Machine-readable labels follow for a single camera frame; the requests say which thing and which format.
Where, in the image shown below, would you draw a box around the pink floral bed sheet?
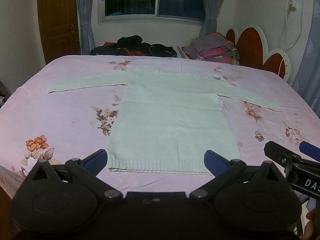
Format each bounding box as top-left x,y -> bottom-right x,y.
1,56 -> 319,197

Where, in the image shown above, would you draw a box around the brown wooden door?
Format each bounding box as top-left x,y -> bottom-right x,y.
37,0 -> 80,63

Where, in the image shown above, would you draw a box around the white framed window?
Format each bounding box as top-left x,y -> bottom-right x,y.
98,0 -> 205,23

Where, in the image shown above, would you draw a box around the red white headboard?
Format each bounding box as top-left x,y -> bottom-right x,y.
226,25 -> 291,82

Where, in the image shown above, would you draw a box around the grey pink folded clothes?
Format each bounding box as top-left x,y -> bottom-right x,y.
180,33 -> 240,65

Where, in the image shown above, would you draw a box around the left grey curtain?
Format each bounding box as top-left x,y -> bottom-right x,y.
76,0 -> 95,55

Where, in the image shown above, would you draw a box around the black clothes pile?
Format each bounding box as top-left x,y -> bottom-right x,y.
89,35 -> 177,57

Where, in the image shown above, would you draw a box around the right grey curtain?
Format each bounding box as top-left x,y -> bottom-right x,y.
199,0 -> 223,37

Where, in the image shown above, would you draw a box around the pale green knit sweater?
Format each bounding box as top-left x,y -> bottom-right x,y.
49,69 -> 280,174

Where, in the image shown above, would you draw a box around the white charger cable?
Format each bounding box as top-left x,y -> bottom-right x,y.
277,3 -> 295,77

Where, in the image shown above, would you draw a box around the white wall socket plug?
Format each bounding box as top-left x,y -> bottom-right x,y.
287,0 -> 298,11

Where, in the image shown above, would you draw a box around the grey curtain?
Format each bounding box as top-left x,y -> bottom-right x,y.
76,0 -> 95,55
199,0 -> 223,37

